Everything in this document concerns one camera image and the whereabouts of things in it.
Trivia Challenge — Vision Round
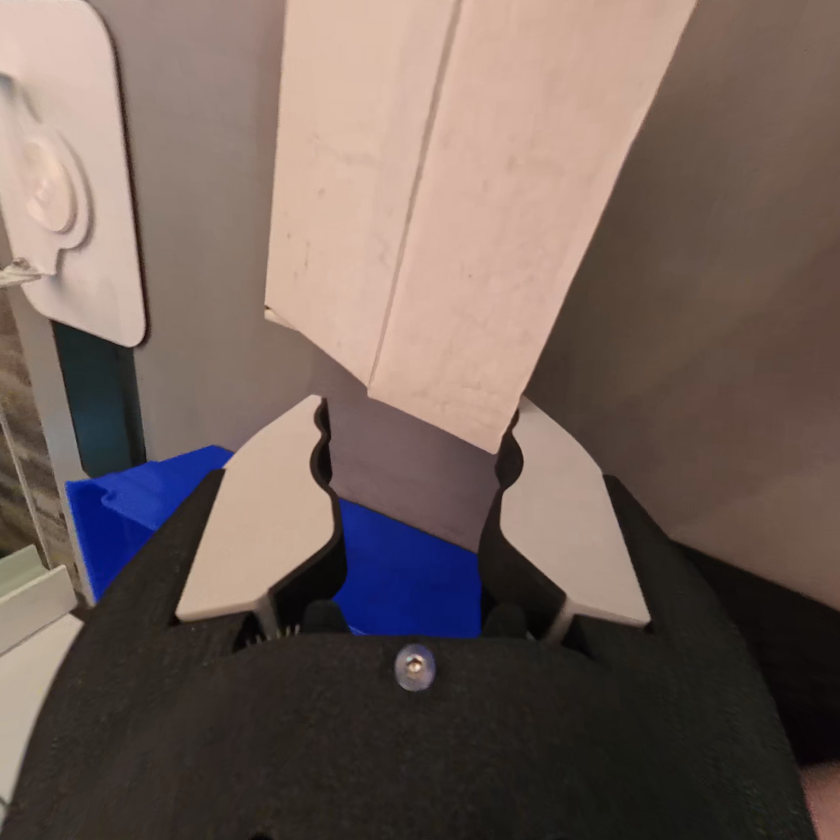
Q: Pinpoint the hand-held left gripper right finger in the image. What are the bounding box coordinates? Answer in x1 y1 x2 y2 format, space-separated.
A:
478 395 652 647

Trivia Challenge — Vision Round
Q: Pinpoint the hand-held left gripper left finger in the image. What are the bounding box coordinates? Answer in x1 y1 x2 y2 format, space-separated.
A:
175 394 347 641

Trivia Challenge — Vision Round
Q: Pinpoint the white cardboard mailer box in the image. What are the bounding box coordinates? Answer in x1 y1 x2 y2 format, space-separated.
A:
264 0 698 455

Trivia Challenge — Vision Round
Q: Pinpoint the blue plastic bin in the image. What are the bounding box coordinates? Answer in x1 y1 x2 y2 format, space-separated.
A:
66 445 483 641

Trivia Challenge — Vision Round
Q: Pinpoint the person's dark clothing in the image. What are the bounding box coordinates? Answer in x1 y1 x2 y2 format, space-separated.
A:
663 538 840 772

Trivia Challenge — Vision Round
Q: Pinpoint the document stand with white base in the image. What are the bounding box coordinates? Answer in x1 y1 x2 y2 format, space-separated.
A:
0 0 147 347

